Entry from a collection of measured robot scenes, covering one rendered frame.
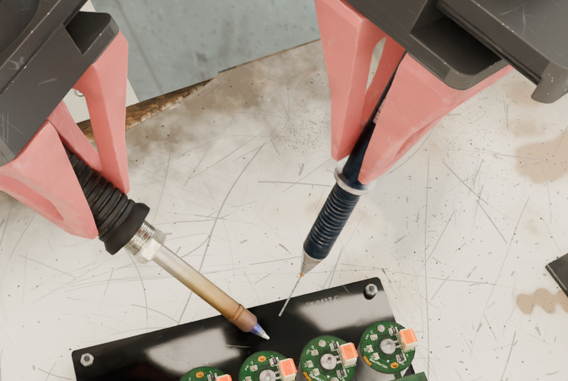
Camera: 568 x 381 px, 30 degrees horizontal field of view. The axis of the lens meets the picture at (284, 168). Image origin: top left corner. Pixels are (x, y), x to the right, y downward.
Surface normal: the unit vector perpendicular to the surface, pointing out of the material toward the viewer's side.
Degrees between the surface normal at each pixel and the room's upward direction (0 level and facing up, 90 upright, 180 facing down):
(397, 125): 90
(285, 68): 0
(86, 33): 30
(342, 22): 91
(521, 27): 21
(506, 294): 0
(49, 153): 82
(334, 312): 0
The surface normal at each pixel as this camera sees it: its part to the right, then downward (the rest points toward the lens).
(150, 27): 0.09, -0.51
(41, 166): 0.88, 0.37
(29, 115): 0.81, 0.14
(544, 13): 0.33, -0.68
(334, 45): -0.70, 0.59
